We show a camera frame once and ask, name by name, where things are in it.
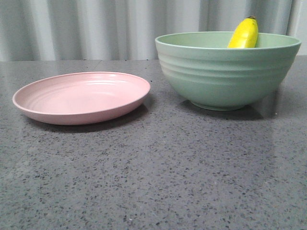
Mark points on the white curtain backdrop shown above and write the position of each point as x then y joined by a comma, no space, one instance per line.
126,29

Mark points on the green ribbed bowl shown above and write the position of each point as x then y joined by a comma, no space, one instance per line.
201,67

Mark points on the pink plate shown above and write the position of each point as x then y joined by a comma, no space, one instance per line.
81,98

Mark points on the yellow banana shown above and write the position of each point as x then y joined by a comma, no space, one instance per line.
245,35

